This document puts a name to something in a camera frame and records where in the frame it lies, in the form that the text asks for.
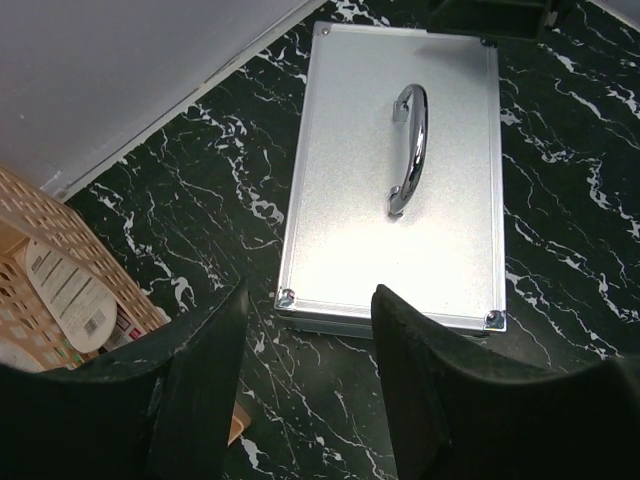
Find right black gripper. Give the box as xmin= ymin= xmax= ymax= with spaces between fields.
xmin=427 ymin=0 xmax=560 ymax=39

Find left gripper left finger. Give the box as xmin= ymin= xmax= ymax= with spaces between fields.
xmin=1 ymin=282 xmax=249 ymax=479

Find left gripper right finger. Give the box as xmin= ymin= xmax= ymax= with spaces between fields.
xmin=371 ymin=286 xmax=639 ymax=479

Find grey metal medicine case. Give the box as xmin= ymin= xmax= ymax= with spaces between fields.
xmin=274 ymin=21 xmax=507 ymax=338

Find red white medicine box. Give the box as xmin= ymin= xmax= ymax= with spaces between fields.
xmin=101 ymin=307 xmax=146 ymax=352

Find pink oval blister pack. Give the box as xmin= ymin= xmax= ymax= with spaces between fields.
xmin=25 ymin=240 xmax=117 ymax=353

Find orange plastic file organizer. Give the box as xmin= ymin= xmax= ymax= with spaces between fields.
xmin=0 ymin=162 xmax=251 ymax=449

